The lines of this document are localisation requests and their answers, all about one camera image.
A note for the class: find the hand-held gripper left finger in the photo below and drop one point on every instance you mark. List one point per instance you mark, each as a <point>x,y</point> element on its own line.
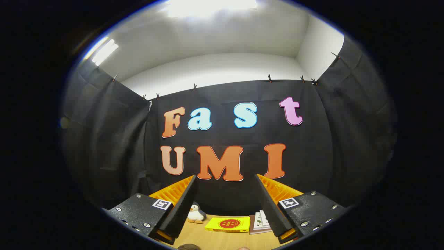
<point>180,211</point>

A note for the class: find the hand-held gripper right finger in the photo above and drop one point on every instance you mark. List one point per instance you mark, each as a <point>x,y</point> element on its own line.
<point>272,211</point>

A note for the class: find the penguin plush toy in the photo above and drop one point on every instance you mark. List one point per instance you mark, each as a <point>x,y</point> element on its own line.
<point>195,214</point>

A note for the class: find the black backdrop cloth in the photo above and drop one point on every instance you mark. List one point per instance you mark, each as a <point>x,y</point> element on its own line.
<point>312,156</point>

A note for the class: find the yellow book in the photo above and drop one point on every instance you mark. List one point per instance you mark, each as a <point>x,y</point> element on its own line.
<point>228,224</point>

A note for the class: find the stack of white books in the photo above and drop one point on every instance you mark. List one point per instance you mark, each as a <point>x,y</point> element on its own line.
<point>259,224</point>

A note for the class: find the brown woolly shoe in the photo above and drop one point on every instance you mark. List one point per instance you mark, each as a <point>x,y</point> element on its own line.
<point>189,247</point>

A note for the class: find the ceiling light strip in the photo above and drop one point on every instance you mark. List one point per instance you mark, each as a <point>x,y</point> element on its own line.
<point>104,52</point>

